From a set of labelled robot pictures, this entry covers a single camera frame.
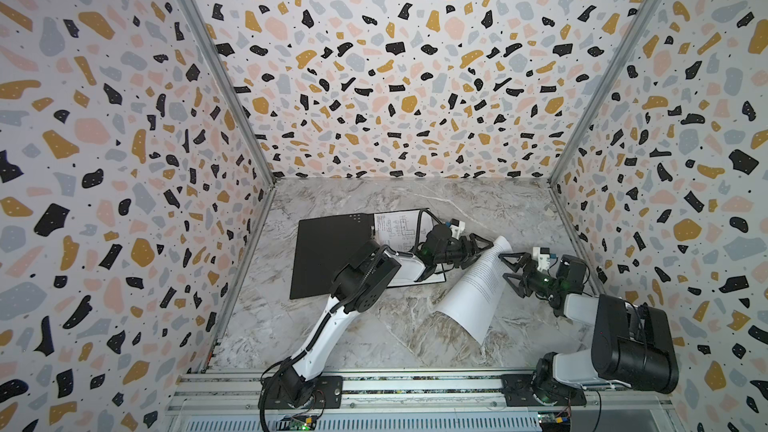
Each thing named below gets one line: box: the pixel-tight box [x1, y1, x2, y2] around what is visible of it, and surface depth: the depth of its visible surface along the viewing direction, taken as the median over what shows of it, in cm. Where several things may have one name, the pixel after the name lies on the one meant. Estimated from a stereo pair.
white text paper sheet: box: [436, 236, 513, 345], surface depth 89 cm
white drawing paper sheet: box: [374, 210, 437, 253], surface depth 108 cm
